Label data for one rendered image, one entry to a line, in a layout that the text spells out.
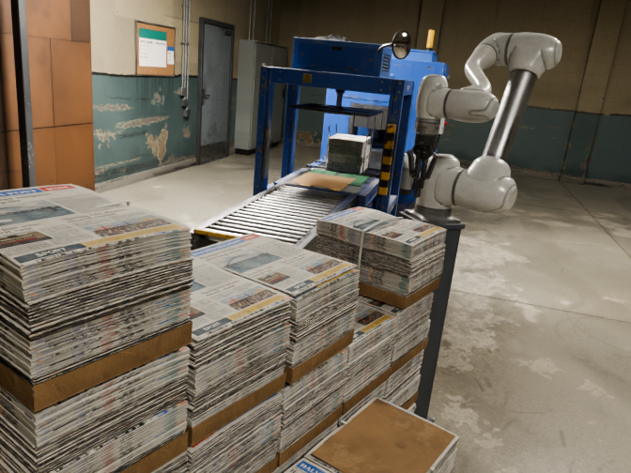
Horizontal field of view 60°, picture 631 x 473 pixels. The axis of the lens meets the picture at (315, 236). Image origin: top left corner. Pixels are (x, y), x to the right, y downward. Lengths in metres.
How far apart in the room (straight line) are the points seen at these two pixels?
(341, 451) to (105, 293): 0.88
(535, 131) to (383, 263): 9.37
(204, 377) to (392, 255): 0.89
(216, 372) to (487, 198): 1.39
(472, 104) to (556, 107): 9.14
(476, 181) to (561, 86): 8.92
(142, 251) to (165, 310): 0.12
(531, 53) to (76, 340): 2.00
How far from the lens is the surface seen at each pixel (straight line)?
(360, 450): 1.56
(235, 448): 1.26
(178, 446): 1.12
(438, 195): 2.26
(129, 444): 1.03
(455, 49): 10.97
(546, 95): 11.04
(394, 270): 1.78
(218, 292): 1.23
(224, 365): 1.11
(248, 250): 1.50
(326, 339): 1.41
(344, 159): 4.36
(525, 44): 2.43
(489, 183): 2.19
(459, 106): 1.96
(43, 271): 0.80
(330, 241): 1.89
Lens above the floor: 1.56
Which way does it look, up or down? 17 degrees down
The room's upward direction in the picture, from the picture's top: 6 degrees clockwise
